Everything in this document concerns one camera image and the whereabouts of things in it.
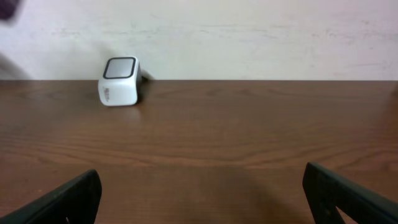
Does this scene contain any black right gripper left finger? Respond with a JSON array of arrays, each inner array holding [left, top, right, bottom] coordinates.
[[1, 169, 102, 224]]

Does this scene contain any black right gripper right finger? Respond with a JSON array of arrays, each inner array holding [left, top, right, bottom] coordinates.
[[302, 162, 397, 224]]

